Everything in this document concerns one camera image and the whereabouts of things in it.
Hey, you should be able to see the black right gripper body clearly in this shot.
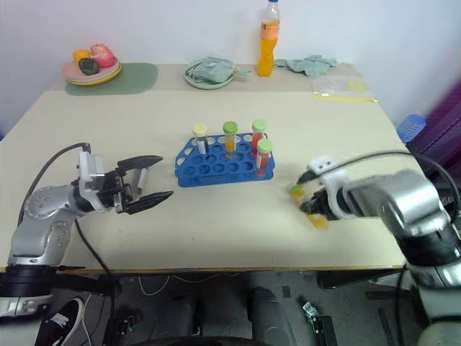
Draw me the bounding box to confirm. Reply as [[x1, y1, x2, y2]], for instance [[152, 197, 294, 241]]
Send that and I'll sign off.
[[310, 187, 340, 222]]

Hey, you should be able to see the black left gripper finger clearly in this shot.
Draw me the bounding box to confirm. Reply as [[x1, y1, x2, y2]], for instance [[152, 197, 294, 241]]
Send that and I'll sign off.
[[123, 190, 175, 216], [116, 154, 164, 172]]

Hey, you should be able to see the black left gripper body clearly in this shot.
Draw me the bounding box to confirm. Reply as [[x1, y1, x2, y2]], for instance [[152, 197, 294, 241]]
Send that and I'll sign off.
[[96, 167, 133, 214]]

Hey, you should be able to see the yellow test tube green cap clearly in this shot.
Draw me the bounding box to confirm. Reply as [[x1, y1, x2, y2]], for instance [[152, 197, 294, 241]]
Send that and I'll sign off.
[[287, 182, 331, 231]]

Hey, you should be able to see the grey test tube white label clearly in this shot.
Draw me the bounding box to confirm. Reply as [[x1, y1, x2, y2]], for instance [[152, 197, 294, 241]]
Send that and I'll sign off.
[[133, 167, 149, 192]]

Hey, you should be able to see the red test tube green cap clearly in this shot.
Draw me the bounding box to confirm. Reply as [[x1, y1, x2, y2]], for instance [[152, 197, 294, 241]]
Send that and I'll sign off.
[[251, 119, 269, 153], [255, 138, 274, 171]]

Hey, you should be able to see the black test tube yellow cap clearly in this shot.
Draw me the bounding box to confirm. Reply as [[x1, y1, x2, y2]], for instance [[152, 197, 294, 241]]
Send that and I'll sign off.
[[192, 123, 210, 156]]

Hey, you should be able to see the blue test tube rack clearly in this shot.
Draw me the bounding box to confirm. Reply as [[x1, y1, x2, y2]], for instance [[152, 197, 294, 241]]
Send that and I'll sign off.
[[174, 132, 276, 189]]

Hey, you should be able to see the orange test tube green cap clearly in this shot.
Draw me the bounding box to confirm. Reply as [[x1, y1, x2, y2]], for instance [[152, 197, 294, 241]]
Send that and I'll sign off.
[[222, 120, 240, 160]]

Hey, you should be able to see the green placemat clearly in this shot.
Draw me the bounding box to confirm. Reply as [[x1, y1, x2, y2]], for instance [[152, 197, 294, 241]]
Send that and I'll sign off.
[[64, 62, 160, 97]]

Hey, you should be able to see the yellow strip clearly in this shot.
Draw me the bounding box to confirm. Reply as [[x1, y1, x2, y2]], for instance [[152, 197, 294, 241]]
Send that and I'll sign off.
[[313, 91, 380, 106]]

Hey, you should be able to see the stack of pastel plates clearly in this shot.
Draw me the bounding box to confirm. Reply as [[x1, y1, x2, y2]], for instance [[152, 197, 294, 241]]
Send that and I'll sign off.
[[61, 59, 123, 87]]

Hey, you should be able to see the clear plastic bag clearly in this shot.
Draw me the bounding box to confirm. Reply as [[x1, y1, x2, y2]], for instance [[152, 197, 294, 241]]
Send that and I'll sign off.
[[310, 76, 369, 96]]

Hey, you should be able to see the light green plate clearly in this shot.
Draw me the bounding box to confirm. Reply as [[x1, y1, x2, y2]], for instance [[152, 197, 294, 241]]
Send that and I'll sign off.
[[184, 58, 238, 91]]

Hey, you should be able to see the dark green toy vegetable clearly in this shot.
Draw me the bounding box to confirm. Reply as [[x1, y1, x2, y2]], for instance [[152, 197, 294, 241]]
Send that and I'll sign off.
[[79, 58, 100, 75]]

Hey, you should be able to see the green crumpled cloth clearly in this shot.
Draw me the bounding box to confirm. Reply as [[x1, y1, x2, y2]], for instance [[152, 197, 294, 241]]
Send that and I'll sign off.
[[274, 54, 340, 78]]

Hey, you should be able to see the red toy apple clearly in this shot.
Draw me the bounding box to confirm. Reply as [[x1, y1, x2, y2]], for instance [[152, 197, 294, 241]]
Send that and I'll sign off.
[[89, 43, 117, 68]]

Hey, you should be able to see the metal clamp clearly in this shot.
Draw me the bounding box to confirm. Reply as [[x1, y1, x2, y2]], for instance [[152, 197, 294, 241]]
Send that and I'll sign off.
[[301, 300, 336, 346]]

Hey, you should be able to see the dark rounded shape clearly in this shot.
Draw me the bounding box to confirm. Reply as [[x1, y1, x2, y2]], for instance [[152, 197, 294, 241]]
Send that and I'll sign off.
[[247, 285, 286, 346]]

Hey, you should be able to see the green fabric pouch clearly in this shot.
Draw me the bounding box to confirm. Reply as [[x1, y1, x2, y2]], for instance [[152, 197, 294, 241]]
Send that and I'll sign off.
[[189, 53, 253, 85]]

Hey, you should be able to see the blue ribbed bottle cap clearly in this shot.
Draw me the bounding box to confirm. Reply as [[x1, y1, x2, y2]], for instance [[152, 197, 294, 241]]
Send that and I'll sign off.
[[395, 114, 427, 146]]

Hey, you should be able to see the orange toy pepper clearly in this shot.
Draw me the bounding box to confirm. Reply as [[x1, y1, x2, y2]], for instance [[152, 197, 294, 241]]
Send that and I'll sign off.
[[72, 48, 93, 64]]

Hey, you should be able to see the orange drink bottle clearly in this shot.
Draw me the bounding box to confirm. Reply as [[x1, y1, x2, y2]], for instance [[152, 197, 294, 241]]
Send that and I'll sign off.
[[256, 0, 282, 78]]

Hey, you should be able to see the black and white shoe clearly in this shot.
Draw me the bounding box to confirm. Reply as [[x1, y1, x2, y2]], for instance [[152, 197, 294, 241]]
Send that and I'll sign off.
[[35, 296, 88, 346]]

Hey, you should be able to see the purple fabric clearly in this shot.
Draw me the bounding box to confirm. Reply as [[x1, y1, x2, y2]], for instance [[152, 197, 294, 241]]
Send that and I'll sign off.
[[409, 78, 461, 174]]

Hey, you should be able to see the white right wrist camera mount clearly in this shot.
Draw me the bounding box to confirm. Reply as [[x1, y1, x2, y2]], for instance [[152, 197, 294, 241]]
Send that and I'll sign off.
[[307, 154, 352, 221]]

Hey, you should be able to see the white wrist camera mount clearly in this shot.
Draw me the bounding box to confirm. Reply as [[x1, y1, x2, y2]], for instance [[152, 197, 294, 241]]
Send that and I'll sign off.
[[307, 154, 352, 221], [76, 151, 106, 200]]

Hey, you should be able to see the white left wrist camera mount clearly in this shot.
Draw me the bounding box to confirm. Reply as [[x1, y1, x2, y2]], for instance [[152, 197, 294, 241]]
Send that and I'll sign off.
[[76, 151, 106, 200]]

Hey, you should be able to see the black hanging cable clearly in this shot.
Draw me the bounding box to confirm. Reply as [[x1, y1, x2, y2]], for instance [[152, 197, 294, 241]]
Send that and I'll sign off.
[[73, 218, 117, 327]]

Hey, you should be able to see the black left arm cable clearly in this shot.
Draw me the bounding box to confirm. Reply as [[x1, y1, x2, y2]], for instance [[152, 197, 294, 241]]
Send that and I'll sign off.
[[19, 142, 91, 221]]

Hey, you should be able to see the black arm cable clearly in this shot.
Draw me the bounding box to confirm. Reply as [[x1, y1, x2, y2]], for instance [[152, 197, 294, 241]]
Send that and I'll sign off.
[[19, 142, 91, 221], [331, 150, 461, 221]]

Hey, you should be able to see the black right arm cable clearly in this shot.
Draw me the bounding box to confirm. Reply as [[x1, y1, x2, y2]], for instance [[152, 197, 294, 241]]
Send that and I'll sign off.
[[331, 150, 461, 221]]

